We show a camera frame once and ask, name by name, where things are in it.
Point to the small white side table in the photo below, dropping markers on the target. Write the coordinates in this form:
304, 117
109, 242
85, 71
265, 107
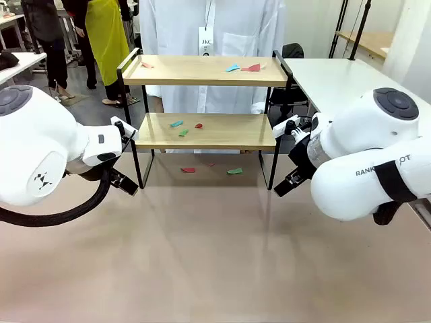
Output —
23, 65

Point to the small green paper scrap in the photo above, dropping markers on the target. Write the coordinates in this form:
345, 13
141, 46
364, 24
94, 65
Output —
183, 133

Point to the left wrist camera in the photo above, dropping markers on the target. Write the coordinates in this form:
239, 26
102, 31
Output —
122, 128

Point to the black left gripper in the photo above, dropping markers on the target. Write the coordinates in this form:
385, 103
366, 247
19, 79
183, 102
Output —
112, 175

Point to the white pink paper scrap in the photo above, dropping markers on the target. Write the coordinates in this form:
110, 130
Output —
263, 65

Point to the wooden background table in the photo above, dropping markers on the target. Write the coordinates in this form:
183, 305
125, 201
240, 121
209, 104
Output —
370, 42

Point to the person in yellow apron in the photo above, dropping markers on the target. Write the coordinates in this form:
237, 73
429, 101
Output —
104, 40

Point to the large white side table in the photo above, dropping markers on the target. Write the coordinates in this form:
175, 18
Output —
336, 77

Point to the long red paper scrap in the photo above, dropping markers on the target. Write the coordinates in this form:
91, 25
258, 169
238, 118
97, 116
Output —
188, 170

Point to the wooden two-tier black-frame shelf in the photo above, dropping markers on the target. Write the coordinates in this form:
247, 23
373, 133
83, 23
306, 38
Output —
202, 80

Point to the small red paper scrap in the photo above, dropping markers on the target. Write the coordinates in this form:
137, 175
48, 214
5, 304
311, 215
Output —
147, 65

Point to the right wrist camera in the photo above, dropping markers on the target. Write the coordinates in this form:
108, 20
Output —
284, 128

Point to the large red paper scrap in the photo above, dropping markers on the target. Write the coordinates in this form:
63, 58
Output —
252, 68

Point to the teal paper scrap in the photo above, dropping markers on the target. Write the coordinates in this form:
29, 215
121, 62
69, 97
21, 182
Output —
175, 124

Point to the black tripod stand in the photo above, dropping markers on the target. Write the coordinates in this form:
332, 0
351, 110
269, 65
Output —
337, 30

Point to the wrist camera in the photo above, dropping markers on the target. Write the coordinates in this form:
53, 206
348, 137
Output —
122, 128
284, 128

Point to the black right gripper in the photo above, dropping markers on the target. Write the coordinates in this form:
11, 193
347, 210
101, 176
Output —
303, 158

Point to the person in dark clothes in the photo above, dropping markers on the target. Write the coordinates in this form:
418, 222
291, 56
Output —
47, 20

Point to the person in white coat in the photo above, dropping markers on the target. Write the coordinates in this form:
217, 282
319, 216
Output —
242, 20

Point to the round red paper scrap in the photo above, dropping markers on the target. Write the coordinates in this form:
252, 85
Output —
198, 126

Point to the long green paper scrap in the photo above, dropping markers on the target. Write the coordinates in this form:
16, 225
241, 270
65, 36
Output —
234, 171

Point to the light blue paper scrap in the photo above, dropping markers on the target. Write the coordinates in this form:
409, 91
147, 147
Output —
231, 69

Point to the black bundle on table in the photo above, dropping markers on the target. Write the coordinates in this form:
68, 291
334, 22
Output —
8, 60

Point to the grey background desk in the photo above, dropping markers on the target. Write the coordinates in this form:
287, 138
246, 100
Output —
10, 22

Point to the grey floor mat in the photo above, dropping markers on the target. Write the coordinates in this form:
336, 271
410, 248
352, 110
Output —
75, 99

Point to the black upright pole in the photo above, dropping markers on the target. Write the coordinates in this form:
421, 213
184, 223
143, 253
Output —
359, 32

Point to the white name badge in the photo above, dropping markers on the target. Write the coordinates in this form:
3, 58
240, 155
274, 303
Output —
206, 40

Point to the black office chair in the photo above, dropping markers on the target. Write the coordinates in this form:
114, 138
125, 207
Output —
293, 50

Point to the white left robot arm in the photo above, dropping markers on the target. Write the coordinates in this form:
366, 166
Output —
33, 134

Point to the hand of yellow apron person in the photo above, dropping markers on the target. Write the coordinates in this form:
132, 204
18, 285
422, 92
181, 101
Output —
81, 31

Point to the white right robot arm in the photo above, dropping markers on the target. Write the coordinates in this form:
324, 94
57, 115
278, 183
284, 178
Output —
363, 134

